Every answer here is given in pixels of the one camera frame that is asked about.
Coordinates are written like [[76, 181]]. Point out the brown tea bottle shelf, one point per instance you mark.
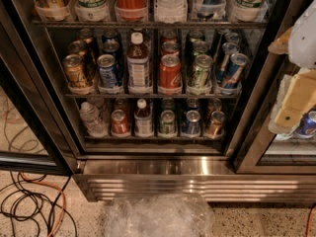
[[143, 119], [138, 61]]

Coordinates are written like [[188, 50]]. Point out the green can bottom shelf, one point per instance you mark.
[[167, 122]]

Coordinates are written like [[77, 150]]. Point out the middle gold can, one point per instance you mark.
[[80, 47]]

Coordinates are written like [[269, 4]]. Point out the brown tea bottle bottom shelf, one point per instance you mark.
[[143, 119]]

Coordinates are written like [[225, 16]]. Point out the gold can bottom shelf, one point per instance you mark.
[[215, 124]]

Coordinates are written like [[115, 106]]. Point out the front green can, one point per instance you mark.
[[200, 71]]

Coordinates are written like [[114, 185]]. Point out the blue can bottom shelf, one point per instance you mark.
[[191, 124]]

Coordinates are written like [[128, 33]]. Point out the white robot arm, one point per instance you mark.
[[302, 40]]

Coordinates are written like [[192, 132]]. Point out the red coke can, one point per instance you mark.
[[170, 47], [170, 71]]

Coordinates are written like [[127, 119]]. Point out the middle blue pepsi can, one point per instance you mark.
[[112, 48]]

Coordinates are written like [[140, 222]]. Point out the stainless steel fridge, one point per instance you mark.
[[248, 161]]

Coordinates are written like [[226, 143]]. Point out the red can bottom shelf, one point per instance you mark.
[[119, 122]]

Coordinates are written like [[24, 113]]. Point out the middle green can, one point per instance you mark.
[[199, 47]]

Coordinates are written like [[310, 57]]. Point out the front red coke can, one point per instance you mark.
[[170, 71]]

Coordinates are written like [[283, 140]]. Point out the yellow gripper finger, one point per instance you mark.
[[298, 100]]

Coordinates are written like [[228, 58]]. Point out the brown tea bottle middle shelf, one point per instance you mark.
[[138, 61]]

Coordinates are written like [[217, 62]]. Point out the front blue pepsi can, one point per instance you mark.
[[108, 70]]

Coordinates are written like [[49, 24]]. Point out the clear plastic bag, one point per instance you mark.
[[167, 215]]

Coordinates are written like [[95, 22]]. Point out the blue can behind right door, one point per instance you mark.
[[307, 127]]

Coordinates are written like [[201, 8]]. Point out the red bull can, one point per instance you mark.
[[237, 63], [232, 37], [226, 51]]

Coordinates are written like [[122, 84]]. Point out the blue pepsi can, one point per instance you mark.
[[108, 70], [112, 48]]

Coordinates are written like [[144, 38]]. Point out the middle red coke can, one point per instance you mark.
[[170, 47]]

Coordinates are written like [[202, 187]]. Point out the front gold can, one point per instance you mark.
[[74, 68]]

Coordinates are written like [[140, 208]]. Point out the clear water bottle bottom shelf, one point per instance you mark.
[[90, 115]]

